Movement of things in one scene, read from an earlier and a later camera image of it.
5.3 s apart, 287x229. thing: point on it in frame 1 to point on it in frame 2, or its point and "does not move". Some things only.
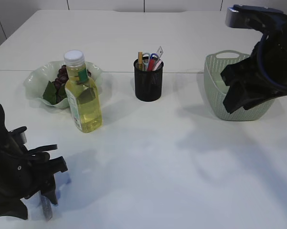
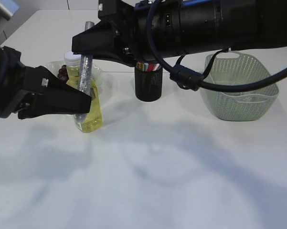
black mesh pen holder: [148, 84] does not move
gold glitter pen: [140, 60] does not move
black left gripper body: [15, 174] to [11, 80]
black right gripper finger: [238, 97] to [102, 41]
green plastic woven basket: [214, 63] does not move
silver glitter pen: [47, 207] to [85, 74]
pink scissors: [157, 65] does not move
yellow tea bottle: [81, 92] does not move
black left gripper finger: [48, 189] to [48, 94]
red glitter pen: [151, 65] does not move
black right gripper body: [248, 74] to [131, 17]
